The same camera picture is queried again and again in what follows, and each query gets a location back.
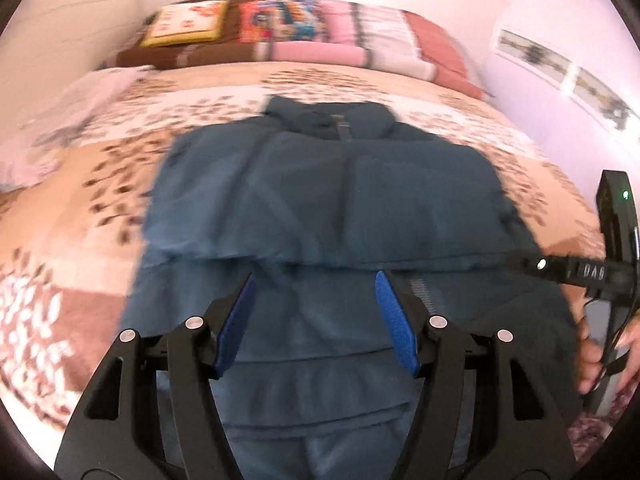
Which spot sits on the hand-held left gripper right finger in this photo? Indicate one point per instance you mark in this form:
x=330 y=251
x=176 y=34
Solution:
x=396 y=320

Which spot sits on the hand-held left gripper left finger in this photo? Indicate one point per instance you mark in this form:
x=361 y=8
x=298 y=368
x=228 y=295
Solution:
x=239 y=320

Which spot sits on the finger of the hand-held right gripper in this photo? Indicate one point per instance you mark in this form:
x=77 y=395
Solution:
x=540 y=264

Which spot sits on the teal quilted jacket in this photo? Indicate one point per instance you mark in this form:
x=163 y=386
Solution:
x=320 y=200

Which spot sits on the person's right hand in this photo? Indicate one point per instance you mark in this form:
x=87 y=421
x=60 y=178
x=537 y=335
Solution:
x=592 y=355

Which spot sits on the leaf patterned beige blanket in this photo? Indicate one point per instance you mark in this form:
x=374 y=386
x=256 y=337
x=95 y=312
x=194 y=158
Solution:
x=75 y=220

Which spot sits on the white wardrobe with ornamental band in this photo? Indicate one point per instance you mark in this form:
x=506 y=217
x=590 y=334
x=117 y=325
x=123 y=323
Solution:
x=535 y=55

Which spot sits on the salmon pink pillow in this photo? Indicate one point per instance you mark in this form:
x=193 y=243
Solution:
x=440 y=55

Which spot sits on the lilac floral pillow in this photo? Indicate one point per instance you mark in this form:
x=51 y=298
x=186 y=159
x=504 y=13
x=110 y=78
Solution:
x=65 y=120

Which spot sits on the brown striped folded blanket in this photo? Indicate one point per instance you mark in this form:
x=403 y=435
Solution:
x=200 y=55

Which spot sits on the pink striped pillow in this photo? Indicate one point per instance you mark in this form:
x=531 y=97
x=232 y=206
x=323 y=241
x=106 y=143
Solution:
x=350 y=35

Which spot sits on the yellow floral cushion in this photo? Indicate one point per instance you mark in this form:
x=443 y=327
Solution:
x=185 y=22

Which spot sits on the colourful printed cushion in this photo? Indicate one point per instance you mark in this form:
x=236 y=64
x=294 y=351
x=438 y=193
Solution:
x=280 y=20

